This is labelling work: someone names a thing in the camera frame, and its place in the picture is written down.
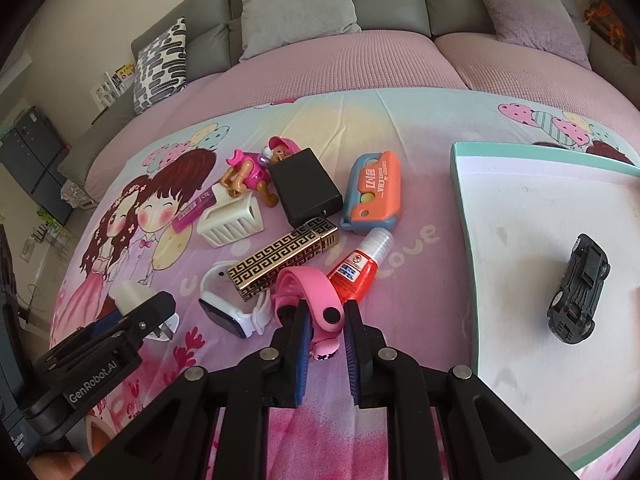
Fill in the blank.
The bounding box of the pink waffle sofa cover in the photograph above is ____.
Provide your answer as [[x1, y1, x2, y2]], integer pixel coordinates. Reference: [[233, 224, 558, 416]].
[[85, 25, 621, 201]]

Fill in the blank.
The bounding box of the small colourful round toy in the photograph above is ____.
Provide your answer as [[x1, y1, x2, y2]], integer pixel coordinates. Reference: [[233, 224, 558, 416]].
[[340, 152, 403, 233]]

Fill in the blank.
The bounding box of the purple grey pillow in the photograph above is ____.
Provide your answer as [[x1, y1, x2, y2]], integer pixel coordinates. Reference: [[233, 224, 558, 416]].
[[460, 0, 593, 71]]

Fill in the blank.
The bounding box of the black white patterned pillow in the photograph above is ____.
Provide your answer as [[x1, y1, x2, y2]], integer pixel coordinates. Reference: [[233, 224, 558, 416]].
[[132, 16, 188, 115]]

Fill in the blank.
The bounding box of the orange patterned bag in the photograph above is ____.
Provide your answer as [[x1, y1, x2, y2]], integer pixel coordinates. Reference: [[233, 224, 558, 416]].
[[582, 0, 631, 56]]

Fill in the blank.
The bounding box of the white smartwatch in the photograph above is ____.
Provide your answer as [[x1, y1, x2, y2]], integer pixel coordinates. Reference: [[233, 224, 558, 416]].
[[197, 260, 281, 341]]

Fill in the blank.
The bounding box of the white hair claw clip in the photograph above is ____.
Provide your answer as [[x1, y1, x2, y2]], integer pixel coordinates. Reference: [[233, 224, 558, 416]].
[[196, 184, 265, 249]]

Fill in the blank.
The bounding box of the person's left hand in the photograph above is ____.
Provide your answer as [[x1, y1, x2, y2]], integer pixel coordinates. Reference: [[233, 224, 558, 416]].
[[30, 452, 93, 480]]

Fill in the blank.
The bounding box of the red glue bottle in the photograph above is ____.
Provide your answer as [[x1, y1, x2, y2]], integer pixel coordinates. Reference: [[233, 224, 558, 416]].
[[326, 226, 396, 303]]

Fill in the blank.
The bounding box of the pink toy pup figure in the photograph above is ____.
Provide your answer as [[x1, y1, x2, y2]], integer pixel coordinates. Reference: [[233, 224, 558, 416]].
[[221, 136, 301, 208]]

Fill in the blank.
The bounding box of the pink lighter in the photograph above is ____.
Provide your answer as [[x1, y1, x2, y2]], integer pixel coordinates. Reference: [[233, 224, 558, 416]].
[[171, 185, 216, 231]]

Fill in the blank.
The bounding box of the white rack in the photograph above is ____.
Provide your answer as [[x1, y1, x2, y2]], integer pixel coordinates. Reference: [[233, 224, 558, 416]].
[[90, 72, 128, 111]]

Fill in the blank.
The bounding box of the white tray with teal edge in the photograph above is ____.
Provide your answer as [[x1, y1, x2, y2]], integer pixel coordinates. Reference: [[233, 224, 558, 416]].
[[450, 141, 640, 476]]

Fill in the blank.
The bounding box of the dark cabinet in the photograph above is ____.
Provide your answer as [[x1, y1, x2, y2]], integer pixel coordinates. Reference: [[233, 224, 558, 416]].
[[0, 105, 71, 226]]

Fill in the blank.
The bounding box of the black power adapter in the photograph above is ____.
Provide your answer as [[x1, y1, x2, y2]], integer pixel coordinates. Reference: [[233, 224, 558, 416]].
[[269, 147, 345, 227]]

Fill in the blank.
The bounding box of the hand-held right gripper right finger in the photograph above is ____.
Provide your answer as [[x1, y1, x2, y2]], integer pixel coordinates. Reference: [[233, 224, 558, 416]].
[[345, 301, 576, 480]]

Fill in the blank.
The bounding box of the pink watch band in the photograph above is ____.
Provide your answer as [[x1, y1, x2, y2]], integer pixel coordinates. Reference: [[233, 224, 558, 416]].
[[274, 266, 346, 363]]

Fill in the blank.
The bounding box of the white lace cloth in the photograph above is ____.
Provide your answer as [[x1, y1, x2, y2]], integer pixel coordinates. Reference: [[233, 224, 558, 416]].
[[60, 180, 98, 211]]

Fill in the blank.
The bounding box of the printed cartoon blanket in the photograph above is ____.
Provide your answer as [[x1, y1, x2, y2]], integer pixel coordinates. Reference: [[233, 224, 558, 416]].
[[45, 87, 640, 480]]

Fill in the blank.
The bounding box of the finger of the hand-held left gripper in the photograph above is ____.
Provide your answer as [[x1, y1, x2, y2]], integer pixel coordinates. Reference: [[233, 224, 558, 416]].
[[115, 289, 179, 345], [34, 309, 125, 369]]

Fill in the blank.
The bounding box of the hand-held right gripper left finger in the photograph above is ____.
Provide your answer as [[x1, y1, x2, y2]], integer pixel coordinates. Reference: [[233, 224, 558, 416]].
[[91, 301, 313, 480]]

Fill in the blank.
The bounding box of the black toy car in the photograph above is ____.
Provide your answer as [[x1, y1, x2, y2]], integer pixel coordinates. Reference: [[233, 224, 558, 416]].
[[546, 232, 612, 346]]

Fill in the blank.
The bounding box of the white charger plug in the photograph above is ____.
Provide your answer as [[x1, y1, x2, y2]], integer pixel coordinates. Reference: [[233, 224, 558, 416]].
[[107, 280, 181, 343]]

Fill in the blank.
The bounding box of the grey sofa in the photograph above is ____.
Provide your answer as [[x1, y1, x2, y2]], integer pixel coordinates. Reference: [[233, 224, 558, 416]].
[[57, 0, 640, 186]]

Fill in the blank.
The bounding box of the gold patterned lighter case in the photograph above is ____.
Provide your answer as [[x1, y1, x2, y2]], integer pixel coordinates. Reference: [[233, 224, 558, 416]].
[[226, 216, 342, 303]]

